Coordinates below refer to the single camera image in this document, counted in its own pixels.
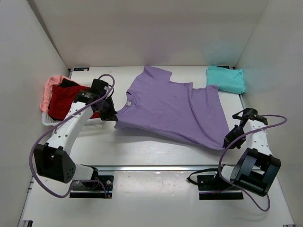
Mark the purple t shirt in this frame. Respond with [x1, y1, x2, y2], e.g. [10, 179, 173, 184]
[115, 66, 229, 150]

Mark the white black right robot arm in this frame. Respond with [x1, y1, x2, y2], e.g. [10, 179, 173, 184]
[212, 108, 281, 197]

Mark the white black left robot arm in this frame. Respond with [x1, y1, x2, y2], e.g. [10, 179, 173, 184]
[33, 79, 117, 188]

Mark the red t shirt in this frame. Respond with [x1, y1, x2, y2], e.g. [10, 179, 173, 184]
[48, 83, 89, 121]

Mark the folded teal t shirt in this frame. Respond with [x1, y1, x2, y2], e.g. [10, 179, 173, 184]
[206, 66, 245, 94]

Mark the black garment in basket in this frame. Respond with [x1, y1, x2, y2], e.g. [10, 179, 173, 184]
[58, 79, 90, 88]

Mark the white plastic laundry basket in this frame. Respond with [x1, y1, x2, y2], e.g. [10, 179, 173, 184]
[57, 79, 113, 128]

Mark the pink t shirt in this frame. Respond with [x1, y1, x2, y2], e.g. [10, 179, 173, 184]
[40, 75, 73, 113]

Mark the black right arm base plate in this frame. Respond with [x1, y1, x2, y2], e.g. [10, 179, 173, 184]
[187, 168, 244, 201]

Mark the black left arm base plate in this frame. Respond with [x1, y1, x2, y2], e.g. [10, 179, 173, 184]
[69, 175, 114, 199]

